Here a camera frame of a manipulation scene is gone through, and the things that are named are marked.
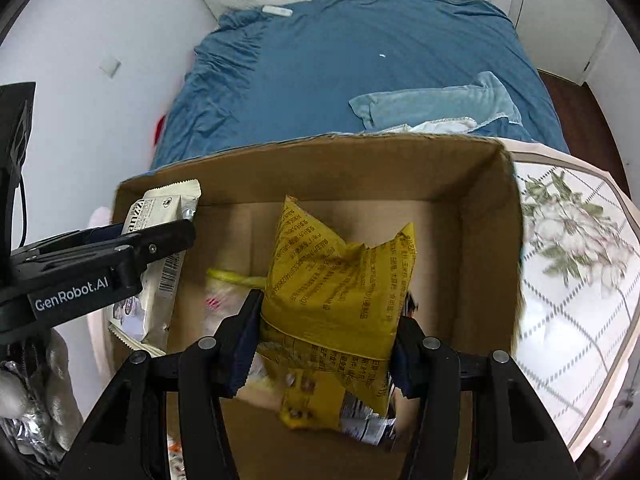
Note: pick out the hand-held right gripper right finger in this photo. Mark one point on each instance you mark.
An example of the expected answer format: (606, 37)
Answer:
(405, 360)

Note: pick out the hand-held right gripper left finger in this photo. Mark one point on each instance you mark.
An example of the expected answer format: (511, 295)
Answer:
(245, 350)

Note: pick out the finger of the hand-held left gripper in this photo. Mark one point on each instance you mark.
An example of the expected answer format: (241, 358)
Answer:
(160, 240)
(100, 234)

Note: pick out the cream snack packet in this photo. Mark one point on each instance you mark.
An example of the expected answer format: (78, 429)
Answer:
(145, 205)

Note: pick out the yellow snack packet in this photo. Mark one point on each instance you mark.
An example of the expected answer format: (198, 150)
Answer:
(330, 285)

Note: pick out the cardboard box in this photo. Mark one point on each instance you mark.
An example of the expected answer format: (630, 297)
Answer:
(350, 170)

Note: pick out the person's left hand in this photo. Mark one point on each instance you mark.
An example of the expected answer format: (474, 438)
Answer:
(60, 395)

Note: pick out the clear yellow-topped packet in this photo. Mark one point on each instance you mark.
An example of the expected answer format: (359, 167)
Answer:
(225, 305)

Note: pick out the silver snack packet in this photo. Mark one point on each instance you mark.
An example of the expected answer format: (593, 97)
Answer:
(365, 425)

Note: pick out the red cloth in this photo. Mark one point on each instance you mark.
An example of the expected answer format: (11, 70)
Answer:
(160, 129)

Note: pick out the white orange cartoon packet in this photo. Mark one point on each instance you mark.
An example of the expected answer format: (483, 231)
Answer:
(175, 460)

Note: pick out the floral white quilt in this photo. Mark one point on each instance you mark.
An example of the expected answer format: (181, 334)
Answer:
(565, 270)

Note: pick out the blue bed sheet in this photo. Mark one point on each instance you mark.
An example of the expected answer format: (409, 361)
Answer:
(325, 70)

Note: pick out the white cloth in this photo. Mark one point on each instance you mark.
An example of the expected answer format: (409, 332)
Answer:
(445, 126)

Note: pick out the light blue towel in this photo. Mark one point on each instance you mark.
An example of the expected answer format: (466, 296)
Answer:
(425, 105)

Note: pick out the small white bar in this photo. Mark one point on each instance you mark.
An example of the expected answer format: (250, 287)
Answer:
(277, 10)

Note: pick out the white door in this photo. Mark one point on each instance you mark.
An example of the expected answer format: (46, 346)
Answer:
(560, 20)

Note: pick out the white wall socket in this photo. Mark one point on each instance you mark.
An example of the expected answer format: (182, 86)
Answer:
(110, 67)

